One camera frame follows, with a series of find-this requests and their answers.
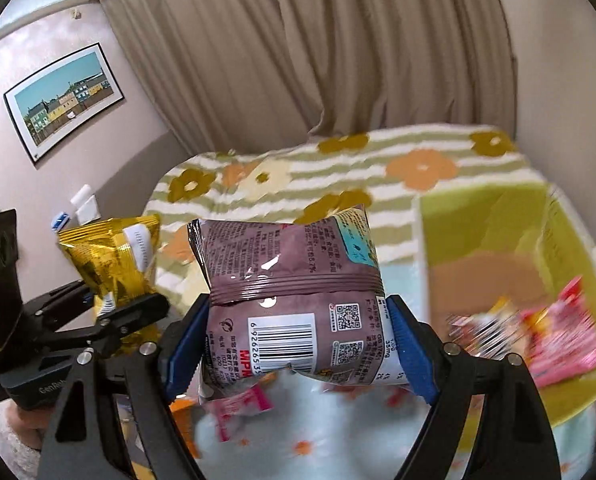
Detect framed picture of houses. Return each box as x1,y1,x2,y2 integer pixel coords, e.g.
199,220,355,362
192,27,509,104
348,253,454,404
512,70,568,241
3,42,125,164

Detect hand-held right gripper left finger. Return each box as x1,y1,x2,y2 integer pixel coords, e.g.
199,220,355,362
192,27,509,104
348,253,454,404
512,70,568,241
38,292,213,480

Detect white yellow snack packet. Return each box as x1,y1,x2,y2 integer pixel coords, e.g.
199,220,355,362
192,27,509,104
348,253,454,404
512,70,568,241
447,297,528,361

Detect small pink white packet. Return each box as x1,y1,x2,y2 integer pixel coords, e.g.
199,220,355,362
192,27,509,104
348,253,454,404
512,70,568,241
205,385,271,444

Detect pink snack packet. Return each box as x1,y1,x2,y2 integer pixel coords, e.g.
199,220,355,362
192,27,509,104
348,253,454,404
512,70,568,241
522,275,596,389

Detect light blue daisy sheet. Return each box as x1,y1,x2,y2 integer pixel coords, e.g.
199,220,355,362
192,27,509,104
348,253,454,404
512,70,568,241
178,260,558,480

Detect gold snack packet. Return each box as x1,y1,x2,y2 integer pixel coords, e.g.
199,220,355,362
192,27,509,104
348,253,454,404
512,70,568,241
58,214,161,356

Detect beige curtain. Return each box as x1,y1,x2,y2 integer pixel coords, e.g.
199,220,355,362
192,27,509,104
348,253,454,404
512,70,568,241
98,0,517,157

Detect orange packet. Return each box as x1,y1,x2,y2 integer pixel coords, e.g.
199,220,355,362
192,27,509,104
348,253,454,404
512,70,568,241
170,397,199,461

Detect striped floral blanket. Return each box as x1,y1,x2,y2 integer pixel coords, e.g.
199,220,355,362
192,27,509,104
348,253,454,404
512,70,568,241
142,122,553,313

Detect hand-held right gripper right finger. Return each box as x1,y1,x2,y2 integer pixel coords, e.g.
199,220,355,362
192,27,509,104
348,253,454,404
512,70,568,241
385,294,563,480

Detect brown snack packet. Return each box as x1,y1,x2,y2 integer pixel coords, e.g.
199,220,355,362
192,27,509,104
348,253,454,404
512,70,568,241
188,204,411,407

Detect person's left forearm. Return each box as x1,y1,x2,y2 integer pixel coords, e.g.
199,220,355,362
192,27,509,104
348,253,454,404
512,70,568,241
0,400,46,480

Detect green storage box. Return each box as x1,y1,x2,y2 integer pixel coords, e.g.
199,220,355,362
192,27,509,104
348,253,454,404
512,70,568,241
415,180,596,430

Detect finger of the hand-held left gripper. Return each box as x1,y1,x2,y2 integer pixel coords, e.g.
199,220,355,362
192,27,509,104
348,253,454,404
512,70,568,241
40,292,171,361
22,280,98,333

